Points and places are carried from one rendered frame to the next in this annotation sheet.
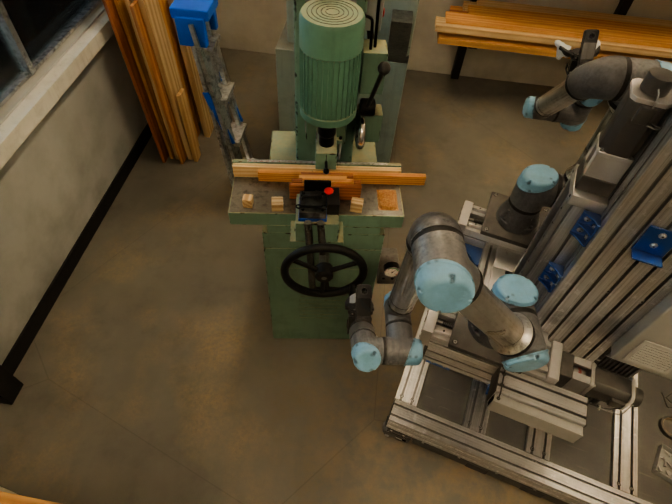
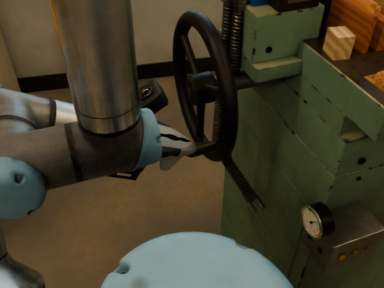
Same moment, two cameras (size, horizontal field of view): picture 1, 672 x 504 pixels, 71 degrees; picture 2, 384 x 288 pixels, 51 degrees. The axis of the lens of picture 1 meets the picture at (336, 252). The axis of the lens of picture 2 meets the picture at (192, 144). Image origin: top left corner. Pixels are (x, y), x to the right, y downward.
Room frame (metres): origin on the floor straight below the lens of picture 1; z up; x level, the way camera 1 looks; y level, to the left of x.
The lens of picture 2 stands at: (0.72, -0.60, 1.24)
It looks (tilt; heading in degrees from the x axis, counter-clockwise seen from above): 41 degrees down; 74
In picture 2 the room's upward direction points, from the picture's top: straight up
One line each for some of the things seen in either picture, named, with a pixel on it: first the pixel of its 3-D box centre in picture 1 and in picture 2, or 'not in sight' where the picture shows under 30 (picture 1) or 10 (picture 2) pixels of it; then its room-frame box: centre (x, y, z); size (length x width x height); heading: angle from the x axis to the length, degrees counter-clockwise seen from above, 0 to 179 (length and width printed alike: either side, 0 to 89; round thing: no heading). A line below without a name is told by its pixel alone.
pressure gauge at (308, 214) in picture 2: (391, 269); (318, 223); (1.07, -0.21, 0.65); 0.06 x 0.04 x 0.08; 95
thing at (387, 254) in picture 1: (387, 266); (342, 236); (1.13, -0.21, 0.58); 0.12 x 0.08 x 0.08; 5
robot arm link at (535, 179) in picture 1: (535, 187); not in sight; (1.22, -0.67, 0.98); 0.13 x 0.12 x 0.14; 86
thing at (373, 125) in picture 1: (368, 123); not in sight; (1.45, -0.08, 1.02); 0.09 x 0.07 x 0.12; 95
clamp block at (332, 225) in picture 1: (317, 217); (269, 19); (1.06, 0.07, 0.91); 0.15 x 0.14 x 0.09; 95
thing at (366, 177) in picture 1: (342, 177); not in sight; (1.26, 0.00, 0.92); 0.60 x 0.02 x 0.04; 95
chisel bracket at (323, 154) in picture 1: (326, 149); not in sight; (1.27, 0.06, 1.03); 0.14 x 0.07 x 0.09; 5
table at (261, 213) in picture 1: (316, 208); (303, 34); (1.14, 0.08, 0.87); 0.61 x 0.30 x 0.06; 95
